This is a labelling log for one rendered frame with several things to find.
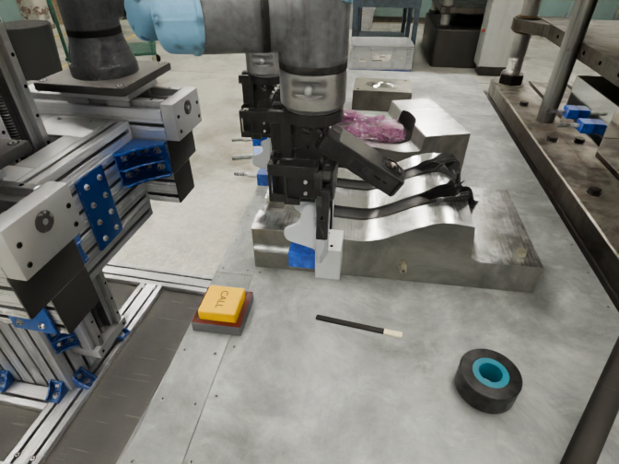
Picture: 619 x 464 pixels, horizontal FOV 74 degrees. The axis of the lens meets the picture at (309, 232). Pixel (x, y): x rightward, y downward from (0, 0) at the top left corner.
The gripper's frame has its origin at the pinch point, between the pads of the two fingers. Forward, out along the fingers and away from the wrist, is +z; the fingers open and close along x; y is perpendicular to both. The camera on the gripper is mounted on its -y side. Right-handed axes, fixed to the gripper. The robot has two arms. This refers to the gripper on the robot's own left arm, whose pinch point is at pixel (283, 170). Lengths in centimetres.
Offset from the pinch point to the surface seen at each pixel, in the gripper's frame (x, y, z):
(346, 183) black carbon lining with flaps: -0.8, -13.5, 2.5
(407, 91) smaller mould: -68, -29, 3
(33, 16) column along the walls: -566, 509, 69
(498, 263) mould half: 19.0, -40.8, 4.4
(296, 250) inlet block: 30.7, -8.2, -4.0
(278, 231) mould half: 19.1, -3.0, 1.7
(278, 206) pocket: 8.1, -0.6, 3.7
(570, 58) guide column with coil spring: -68, -77, -9
